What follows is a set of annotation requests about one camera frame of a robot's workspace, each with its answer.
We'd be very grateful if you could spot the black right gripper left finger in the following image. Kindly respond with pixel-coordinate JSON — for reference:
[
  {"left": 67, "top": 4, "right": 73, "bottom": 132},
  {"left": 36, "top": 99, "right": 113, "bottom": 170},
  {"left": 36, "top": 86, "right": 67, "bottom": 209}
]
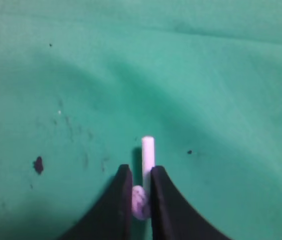
[{"left": 59, "top": 164, "right": 133, "bottom": 240}]

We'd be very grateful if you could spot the white bluetooth earbud front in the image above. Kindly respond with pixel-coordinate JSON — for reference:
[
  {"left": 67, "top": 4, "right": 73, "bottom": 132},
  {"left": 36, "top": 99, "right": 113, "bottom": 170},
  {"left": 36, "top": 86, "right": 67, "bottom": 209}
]
[{"left": 131, "top": 136, "right": 155, "bottom": 221}]

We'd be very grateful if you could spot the small black debris speck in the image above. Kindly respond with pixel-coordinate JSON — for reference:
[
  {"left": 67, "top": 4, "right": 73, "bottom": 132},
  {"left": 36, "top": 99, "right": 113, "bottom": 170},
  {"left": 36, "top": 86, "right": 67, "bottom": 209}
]
[{"left": 33, "top": 156, "right": 44, "bottom": 175}]

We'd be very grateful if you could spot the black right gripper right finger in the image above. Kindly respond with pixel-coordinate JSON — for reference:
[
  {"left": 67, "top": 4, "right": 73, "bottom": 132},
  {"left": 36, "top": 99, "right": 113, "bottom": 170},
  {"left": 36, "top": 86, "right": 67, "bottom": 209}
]
[{"left": 150, "top": 165, "right": 228, "bottom": 240}]

